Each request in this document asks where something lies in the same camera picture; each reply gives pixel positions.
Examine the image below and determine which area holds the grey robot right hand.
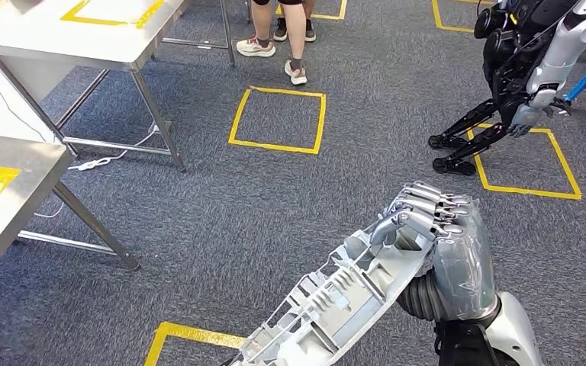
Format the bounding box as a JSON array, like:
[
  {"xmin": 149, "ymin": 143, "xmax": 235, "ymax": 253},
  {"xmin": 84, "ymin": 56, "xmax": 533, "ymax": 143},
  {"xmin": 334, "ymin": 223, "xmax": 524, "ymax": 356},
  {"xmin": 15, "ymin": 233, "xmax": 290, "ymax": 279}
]
[{"xmin": 369, "ymin": 180, "xmax": 501, "ymax": 323}]

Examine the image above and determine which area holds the yellow floor tape square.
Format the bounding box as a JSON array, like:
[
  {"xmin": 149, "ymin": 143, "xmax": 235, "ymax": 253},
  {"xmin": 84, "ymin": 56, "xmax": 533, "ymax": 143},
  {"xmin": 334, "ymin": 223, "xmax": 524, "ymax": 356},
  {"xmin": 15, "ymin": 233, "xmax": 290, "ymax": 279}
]
[
  {"xmin": 430, "ymin": 0, "xmax": 496, "ymax": 34},
  {"xmin": 466, "ymin": 122, "xmax": 583, "ymax": 201},
  {"xmin": 228, "ymin": 85, "xmax": 327, "ymax": 156}
]

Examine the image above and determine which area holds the white partition panel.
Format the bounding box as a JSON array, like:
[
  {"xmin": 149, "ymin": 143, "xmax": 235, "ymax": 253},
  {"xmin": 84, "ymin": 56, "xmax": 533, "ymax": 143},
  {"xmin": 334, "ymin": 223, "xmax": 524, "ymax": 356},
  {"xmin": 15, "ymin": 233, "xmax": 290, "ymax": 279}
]
[{"xmin": 0, "ymin": 50, "xmax": 64, "ymax": 145}]

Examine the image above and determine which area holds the steel workbench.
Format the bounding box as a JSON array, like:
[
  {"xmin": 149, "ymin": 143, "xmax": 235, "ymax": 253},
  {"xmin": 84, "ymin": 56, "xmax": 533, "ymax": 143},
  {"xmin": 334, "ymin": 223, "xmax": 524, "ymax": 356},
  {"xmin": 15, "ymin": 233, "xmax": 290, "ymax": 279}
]
[{"xmin": 0, "ymin": 132, "xmax": 143, "ymax": 299}]

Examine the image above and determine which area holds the black and silver humanoid robot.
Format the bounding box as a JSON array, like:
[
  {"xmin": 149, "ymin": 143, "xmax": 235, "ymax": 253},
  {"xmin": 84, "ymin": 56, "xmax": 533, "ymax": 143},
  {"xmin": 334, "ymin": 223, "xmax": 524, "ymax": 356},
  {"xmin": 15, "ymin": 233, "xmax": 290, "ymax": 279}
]
[{"xmin": 427, "ymin": 0, "xmax": 586, "ymax": 177}]

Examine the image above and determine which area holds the steel table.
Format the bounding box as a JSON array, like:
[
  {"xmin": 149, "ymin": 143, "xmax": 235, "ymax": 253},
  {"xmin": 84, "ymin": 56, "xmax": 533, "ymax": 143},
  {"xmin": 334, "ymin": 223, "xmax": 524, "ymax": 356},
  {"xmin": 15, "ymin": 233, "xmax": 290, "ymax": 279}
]
[{"xmin": 0, "ymin": 0, "xmax": 237, "ymax": 174}]

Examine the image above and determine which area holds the grey plastic wheel cover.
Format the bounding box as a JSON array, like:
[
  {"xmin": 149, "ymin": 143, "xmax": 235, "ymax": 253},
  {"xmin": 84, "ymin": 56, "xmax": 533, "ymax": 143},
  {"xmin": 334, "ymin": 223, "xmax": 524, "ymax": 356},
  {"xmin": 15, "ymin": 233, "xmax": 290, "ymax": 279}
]
[{"xmin": 230, "ymin": 222, "xmax": 436, "ymax": 366}]

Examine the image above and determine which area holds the person with dark shoes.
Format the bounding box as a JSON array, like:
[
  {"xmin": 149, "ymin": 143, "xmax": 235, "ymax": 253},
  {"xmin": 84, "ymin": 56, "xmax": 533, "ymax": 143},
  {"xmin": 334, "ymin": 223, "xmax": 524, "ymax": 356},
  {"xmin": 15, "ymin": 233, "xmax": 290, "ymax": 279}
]
[{"xmin": 273, "ymin": 0, "xmax": 317, "ymax": 43}]

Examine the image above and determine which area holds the white floor cable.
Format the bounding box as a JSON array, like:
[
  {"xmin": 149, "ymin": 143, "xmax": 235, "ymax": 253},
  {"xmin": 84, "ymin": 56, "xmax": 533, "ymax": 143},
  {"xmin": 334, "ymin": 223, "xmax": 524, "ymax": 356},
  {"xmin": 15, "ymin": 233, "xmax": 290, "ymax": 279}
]
[{"xmin": 32, "ymin": 124, "xmax": 160, "ymax": 219}]

